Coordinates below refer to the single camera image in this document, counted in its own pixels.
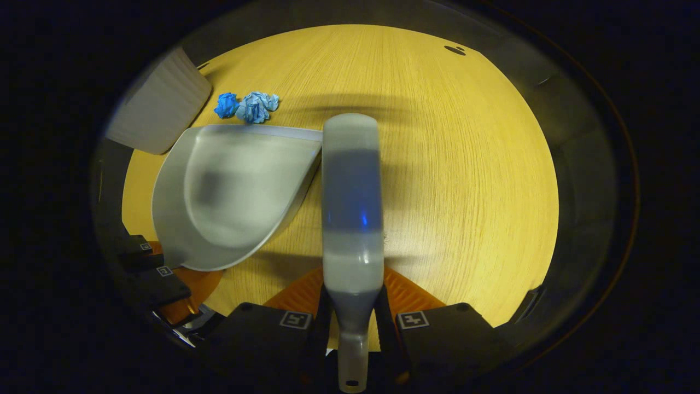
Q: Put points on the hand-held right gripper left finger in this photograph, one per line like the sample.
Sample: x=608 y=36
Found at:
x=273 y=342

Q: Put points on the white dustpan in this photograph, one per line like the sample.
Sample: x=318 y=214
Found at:
x=235 y=191

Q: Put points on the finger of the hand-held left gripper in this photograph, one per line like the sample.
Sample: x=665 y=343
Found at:
x=158 y=287
x=136 y=251

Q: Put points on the grey garbage bin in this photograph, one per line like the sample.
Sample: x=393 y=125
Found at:
x=158 y=104

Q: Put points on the dark blue paper ball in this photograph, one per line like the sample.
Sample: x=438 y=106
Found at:
x=226 y=105

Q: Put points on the small white broom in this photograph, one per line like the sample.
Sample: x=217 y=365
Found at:
x=353 y=191

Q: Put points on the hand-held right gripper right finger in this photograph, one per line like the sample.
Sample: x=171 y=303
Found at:
x=448 y=339

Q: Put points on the light blue paper ball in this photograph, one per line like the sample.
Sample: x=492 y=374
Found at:
x=256 y=106

